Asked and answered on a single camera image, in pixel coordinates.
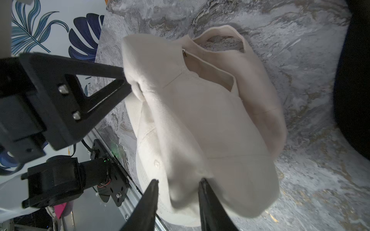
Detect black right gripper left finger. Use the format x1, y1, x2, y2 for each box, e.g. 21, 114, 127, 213
120, 179, 159, 231

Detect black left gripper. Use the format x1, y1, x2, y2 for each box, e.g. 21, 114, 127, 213
1, 53, 132, 164

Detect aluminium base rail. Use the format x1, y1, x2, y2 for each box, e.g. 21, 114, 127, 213
86, 126, 174, 231

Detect black cap right rear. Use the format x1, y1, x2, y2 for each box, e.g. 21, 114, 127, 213
333, 1, 370, 159

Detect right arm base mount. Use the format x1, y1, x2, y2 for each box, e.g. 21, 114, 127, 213
21, 139, 130, 208

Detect cream Colorado cap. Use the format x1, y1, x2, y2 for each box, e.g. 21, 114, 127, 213
121, 25, 287, 227

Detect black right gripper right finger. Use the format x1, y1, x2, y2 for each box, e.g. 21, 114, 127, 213
198, 178, 238, 231

